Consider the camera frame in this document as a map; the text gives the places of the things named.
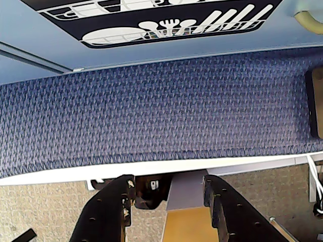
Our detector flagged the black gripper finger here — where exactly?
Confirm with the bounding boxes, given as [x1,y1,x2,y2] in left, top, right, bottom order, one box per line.
[69,174,135,242]
[203,174,292,242]

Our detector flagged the silver metal rod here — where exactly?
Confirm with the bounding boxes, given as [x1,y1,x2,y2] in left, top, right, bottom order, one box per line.
[268,216,303,242]

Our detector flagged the black table clamp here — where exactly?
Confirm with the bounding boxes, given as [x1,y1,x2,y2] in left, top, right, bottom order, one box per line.
[134,175,169,210]

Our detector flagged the gray and wood table leg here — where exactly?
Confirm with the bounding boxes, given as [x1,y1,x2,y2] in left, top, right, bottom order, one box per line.
[161,173,221,242]

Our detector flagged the black flat bar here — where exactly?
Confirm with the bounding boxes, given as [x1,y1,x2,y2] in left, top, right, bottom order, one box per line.
[14,227,38,242]

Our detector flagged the black edged brown board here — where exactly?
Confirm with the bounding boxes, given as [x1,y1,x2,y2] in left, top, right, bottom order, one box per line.
[304,67,323,139]

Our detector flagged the blue dishwasher door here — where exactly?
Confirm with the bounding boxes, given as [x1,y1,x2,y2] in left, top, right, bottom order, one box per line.
[0,0,323,76]

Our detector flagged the black dishwasher rack sticker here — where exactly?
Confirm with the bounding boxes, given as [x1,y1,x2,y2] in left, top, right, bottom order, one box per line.
[19,0,283,50]

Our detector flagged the blue toy kitchen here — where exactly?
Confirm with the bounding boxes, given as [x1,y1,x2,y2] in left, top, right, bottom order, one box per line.
[0,0,323,84]

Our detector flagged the white cable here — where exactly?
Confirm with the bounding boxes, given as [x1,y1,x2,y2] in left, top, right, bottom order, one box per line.
[307,155,323,203]

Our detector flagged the gold dishwasher door handle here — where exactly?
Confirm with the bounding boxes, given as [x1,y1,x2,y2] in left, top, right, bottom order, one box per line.
[293,10,323,34]

